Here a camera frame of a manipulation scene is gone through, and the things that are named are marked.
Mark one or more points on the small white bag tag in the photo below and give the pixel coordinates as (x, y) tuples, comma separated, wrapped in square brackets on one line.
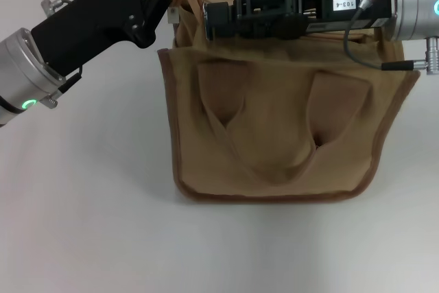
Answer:
[(173, 15)]

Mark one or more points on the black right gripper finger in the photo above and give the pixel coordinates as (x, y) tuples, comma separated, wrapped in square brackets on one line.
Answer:
[(219, 11)]

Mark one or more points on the khaki canvas food bag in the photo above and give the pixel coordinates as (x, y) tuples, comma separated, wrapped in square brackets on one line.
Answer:
[(274, 118)]

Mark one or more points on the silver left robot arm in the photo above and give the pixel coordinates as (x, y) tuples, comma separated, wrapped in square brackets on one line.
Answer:
[(20, 70)]

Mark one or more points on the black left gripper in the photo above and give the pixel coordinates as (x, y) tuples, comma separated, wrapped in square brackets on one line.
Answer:
[(96, 22)]

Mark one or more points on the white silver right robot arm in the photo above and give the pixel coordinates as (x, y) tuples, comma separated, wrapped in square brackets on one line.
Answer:
[(415, 5)]

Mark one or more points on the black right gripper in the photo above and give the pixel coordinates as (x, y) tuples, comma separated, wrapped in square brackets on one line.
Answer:
[(329, 18)]

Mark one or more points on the silver metal zipper pull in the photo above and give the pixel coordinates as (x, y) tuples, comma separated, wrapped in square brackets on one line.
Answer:
[(204, 15)]

